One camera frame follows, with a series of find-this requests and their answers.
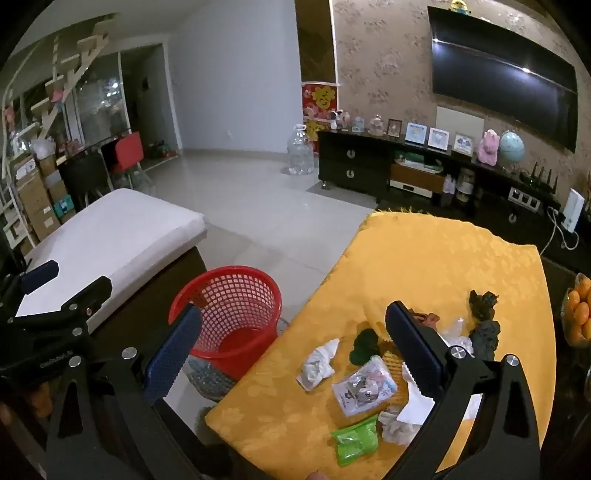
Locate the pink plush toy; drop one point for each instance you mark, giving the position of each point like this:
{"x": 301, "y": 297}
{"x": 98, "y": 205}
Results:
{"x": 488, "y": 147}

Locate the light blue globe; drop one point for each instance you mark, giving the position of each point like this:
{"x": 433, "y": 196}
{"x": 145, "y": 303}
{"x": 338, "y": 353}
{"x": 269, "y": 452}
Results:
{"x": 512, "y": 146}

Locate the red chair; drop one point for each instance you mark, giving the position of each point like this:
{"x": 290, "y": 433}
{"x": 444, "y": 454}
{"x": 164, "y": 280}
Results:
{"x": 127, "y": 150}

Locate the white socket strip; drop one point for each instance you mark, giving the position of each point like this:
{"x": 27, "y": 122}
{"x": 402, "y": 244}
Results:
{"x": 524, "y": 197}

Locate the brown box with white base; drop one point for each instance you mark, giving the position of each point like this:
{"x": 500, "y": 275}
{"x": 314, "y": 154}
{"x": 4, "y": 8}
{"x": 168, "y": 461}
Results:
{"x": 413, "y": 177}

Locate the yellow tablecloth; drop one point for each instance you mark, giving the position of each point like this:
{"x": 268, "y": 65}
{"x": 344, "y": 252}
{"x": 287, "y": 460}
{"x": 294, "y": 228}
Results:
{"x": 438, "y": 258}

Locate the black router with antennas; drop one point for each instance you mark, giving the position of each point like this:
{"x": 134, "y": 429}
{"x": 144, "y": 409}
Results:
{"x": 538, "y": 180}

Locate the bright green plastic wrapper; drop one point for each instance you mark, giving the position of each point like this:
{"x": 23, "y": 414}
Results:
{"x": 353, "y": 438}

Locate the white crumpled tissue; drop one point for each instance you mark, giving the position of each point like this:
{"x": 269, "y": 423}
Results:
{"x": 318, "y": 364}
{"x": 397, "y": 427}

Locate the stack of cardboard boxes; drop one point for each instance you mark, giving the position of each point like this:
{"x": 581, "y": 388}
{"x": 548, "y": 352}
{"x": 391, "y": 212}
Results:
{"x": 39, "y": 198}

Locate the red plastic mesh basket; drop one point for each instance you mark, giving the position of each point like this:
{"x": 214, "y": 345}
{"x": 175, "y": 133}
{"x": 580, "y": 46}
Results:
{"x": 240, "y": 350}

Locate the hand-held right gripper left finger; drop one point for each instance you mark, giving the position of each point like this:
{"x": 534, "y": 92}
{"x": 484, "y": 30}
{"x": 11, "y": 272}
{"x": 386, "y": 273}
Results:
{"x": 173, "y": 350}

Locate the white upright device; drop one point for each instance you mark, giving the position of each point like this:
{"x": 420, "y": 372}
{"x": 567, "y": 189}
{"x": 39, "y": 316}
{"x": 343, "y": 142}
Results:
{"x": 573, "y": 210}

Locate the white picture frame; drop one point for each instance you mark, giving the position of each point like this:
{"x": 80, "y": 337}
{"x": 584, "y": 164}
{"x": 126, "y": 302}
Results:
{"x": 463, "y": 144}
{"x": 415, "y": 134}
{"x": 438, "y": 138}

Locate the black chair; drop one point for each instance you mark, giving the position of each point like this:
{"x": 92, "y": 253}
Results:
{"x": 85, "y": 173}

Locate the dark green wrapper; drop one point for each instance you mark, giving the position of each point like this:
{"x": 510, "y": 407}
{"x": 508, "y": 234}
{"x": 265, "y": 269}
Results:
{"x": 364, "y": 346}

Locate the clear plastic water jug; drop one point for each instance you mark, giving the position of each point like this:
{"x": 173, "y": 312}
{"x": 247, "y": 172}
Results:
{"x": 300, "y": 152}

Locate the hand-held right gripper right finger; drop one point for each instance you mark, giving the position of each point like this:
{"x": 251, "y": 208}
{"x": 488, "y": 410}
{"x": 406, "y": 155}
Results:
{"x": 411, "y": 341}

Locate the clear printed plastic bag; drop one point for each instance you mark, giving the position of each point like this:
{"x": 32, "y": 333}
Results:
{"x": 364, "y": 390}

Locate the small glass ornament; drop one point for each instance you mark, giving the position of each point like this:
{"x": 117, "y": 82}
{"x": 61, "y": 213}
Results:
{"x": 358, "y": 123}

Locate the small white bottles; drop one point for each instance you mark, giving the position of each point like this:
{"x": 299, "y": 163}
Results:
{"x": 449, "y": 183}

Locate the yellow toy figure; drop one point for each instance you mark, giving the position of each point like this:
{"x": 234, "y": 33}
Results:
{"x": 458, "y": 5}

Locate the white cushioned bench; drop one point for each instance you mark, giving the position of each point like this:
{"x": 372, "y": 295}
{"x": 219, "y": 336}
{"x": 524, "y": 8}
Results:
{"x": 115, "y": 230}

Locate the small brown picture frame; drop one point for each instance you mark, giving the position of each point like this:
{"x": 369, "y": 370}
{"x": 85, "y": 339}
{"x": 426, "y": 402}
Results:
{"x": 395, "y": 128}

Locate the brown wrapper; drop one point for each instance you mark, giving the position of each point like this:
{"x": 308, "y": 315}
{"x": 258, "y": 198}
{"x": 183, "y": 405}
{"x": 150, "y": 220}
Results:
{"x": 427, "y": 319}

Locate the black television cabinet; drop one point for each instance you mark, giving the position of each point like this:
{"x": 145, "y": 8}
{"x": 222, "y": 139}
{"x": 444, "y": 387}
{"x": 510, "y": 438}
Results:
{"x": 351, "y": 161}

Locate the green folded cloth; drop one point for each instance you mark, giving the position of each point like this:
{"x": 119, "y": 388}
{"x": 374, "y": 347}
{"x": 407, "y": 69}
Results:
{"x": 411, "y": 158}

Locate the black wall television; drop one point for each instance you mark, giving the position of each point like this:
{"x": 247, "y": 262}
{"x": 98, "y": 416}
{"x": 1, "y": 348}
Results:
{"x": 498, "y": 74}

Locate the white paper napkin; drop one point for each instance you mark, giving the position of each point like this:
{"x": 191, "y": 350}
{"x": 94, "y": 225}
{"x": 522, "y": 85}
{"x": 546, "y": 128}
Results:
{"x": 418, "y": 406}

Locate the large glass fruit bowl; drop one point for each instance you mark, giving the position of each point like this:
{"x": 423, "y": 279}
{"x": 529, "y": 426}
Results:
{"x": 564, "y": 318}

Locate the red festive wall decoration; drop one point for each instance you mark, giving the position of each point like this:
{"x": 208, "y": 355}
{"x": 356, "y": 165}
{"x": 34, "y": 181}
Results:
{"x": 319, "y": 98}

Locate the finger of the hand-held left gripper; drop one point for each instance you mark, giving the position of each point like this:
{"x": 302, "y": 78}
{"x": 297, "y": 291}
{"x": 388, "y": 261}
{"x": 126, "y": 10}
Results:
{"x": 87, "y": 295}
{"x": 39, "y": 275}

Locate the clear crumpled plastic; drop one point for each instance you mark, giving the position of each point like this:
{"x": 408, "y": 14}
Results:
{"x": 455, "y": 334}

